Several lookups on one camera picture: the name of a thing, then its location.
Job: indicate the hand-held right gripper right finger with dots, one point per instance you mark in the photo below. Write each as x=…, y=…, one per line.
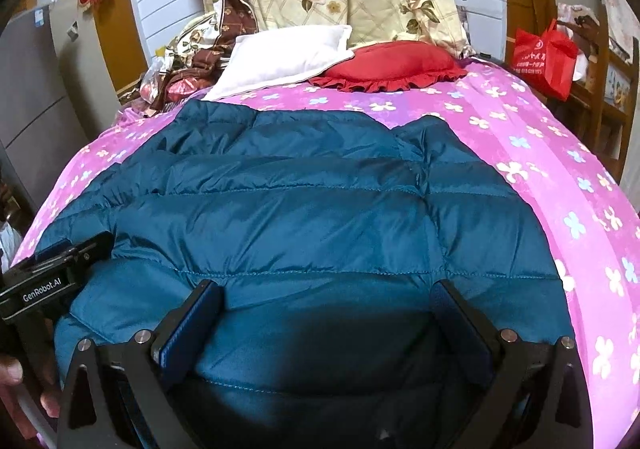
x=462, y=334

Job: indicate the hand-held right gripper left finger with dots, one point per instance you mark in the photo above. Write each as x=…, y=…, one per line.
x=187, y=324

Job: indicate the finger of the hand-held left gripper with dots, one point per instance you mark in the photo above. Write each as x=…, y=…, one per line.
x=92, y=251

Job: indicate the teal down jacket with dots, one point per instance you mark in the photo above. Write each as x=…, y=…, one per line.
x=300, y=209

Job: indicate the person's left hand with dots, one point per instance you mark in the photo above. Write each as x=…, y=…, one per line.
x=10, y=371

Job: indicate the grey refrigerator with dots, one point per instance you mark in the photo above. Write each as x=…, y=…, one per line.
x=40, y=89

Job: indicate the crumpled plastic bag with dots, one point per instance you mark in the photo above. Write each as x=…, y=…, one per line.
x=155, y=79

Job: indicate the pink floral bed sheet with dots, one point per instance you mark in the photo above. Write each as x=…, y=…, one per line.
x=540, y=154

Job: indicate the white panelled wooden headboard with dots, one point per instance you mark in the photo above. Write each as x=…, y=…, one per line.
x=155, y=4

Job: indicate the white pillow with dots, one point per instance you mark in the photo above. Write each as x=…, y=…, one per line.
x=285, y=59

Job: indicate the wooden chair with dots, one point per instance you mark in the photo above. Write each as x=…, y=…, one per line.
x=602, y=94

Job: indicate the red ruffled pillow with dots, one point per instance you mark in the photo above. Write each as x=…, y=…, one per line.
x=395, y=64

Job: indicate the red shopping bag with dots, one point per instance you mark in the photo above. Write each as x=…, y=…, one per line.
x=545, y=59

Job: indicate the pale wall poster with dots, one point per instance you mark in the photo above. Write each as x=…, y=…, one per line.
x=620, y=14

